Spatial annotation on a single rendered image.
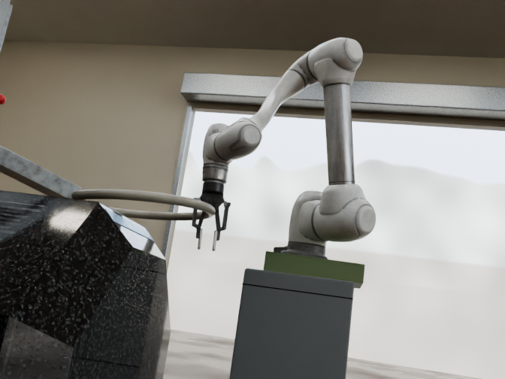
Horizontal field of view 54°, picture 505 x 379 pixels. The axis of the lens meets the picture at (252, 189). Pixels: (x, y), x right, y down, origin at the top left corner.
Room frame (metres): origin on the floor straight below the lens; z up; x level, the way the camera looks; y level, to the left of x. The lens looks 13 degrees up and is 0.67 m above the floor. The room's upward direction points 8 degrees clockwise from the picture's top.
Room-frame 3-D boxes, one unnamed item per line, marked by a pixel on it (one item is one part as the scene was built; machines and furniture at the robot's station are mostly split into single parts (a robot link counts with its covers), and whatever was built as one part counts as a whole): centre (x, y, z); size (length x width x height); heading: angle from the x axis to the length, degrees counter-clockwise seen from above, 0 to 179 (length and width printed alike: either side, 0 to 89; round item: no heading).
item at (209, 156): (1.68, 0.14, 1.20); 0.13 x 0.11 x 0.16; 29
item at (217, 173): (1.69, 0.14, 1.09); 0.09 x 0.09 x 0.06
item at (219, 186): (1.69, 0.14, 1.02); 0.08 x 0.07 x 0.09; 101
